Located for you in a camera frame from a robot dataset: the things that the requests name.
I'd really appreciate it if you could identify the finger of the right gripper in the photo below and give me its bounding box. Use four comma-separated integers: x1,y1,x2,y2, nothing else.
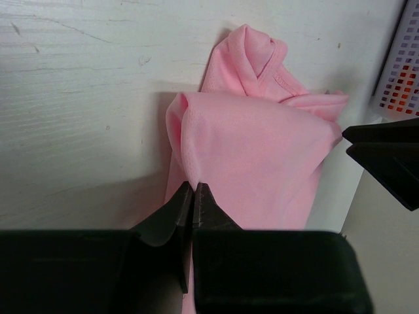
342,118,419,144
346,143,418,211

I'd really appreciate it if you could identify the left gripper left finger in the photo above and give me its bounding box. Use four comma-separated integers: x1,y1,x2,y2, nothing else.
1,183,194,313

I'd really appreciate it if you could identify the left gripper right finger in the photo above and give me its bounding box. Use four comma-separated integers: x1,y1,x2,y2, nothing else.
192,184,374,313

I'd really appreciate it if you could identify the pink t shirt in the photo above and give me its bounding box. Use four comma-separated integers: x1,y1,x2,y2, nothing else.
166,25,348,230

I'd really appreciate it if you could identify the orange t shirt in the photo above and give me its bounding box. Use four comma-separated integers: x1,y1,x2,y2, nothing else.
379,64,418,118

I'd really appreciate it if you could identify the white plastic laundry basket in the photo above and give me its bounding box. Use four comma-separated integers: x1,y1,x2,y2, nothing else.
372,1,419,121

